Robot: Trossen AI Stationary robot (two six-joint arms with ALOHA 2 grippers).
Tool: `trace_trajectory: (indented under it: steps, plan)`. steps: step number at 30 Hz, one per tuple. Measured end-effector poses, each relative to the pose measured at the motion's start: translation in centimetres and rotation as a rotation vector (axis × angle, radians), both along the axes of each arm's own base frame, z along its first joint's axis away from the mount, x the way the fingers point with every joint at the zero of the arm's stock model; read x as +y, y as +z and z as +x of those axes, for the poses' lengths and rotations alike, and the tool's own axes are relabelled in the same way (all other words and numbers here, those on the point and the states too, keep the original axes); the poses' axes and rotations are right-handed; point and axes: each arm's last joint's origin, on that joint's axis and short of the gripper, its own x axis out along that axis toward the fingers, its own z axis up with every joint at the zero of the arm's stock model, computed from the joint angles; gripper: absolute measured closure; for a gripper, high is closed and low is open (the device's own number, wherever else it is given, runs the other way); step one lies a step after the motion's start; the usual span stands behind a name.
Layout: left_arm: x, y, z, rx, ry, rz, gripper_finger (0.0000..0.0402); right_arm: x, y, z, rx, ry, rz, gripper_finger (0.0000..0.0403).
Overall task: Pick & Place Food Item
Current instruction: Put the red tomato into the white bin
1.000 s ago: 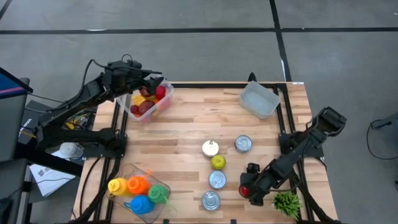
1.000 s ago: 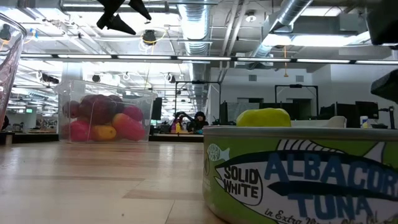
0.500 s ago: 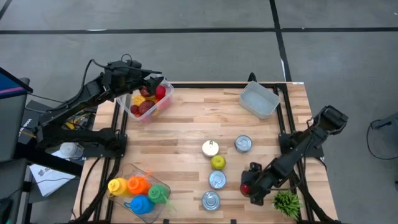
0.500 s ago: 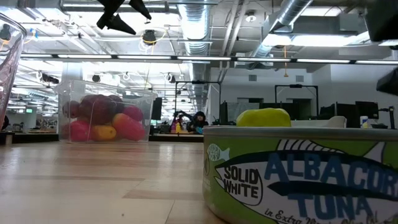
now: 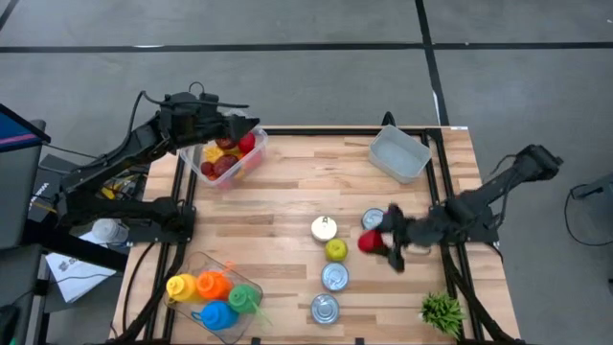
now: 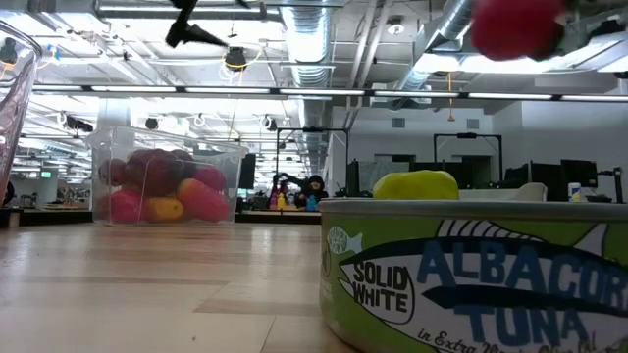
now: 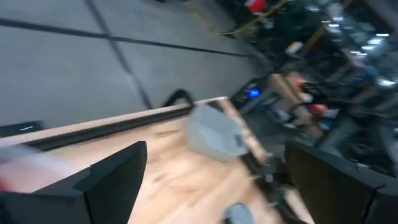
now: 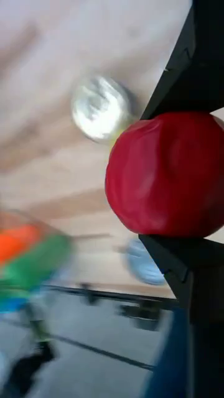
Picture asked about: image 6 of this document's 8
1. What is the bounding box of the silver ventilation duct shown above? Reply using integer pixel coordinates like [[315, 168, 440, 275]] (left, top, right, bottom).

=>
[[279, 0, 340, 128], [396, 0, 495, 92]]

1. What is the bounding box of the orange yellow toy fruit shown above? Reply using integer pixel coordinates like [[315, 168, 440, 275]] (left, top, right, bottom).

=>
[[144, 196, 185, 223]]

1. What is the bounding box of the green label tuna can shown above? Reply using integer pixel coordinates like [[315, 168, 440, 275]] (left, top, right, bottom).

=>
[[318, 198, 628, 353]]

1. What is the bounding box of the black clamp post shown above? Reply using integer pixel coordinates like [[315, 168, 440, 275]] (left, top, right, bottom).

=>
[[597, 166, 624, 205]]

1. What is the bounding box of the red toy tomato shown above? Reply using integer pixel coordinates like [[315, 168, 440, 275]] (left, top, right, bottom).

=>
[[470, 0, 568, 63], [193, 166, 228, 192]]

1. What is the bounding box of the person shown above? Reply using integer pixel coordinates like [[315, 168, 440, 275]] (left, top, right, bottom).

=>
[[292, 174, 331, 211]]

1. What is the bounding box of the yellow hanging cord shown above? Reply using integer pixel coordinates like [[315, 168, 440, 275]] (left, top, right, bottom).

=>
[[445, 73, 456, 123]]

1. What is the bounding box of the long ceiling light strip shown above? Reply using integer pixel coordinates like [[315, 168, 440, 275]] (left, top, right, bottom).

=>
[[31, 83, 628, 103]]

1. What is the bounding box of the grey plastic bin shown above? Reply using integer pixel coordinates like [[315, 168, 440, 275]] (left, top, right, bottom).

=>
[[458, 181, 549, 202]]

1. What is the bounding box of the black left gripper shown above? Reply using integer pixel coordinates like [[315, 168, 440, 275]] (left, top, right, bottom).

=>
[[165, 0, 252, 49]]

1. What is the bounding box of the green toy apple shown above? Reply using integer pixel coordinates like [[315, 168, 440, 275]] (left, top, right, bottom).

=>
[[372, 169, 461, 201]]

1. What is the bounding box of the black ceiling cable reel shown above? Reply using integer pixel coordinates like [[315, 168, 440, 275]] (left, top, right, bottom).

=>
[[223, 45, 249, 74]]

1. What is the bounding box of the large dark red fruit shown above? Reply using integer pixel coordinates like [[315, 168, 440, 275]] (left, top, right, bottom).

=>
[[125, 149, 185, 197]]

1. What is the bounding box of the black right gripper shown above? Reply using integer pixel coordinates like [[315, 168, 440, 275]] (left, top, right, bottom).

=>
[[533, 0, 628, 63]]

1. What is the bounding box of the ceiling light panel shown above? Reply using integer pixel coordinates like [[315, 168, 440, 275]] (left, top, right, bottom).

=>
[[416, 52, 555, 76]]

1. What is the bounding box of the small dark red plum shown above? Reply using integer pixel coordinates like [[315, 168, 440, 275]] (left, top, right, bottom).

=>
[[97, 159, 127, 187]]

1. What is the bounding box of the clear plastic bin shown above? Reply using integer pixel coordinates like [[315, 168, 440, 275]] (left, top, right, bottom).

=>
[[86, 125, 250, 227], [0, 19, 44, 207]]

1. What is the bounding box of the black background rig frame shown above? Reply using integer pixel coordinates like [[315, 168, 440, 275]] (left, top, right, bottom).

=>
[[434, 131, 503, 190]]

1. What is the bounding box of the dark background workbench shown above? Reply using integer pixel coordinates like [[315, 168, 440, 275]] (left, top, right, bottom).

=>
[[235, 209, 323, 226]]

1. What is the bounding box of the black background monitor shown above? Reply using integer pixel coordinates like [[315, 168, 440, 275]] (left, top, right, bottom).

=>
[[560, 159, 599, 188], [238, 153, 257, 190], [504, 163, 563, 202]]

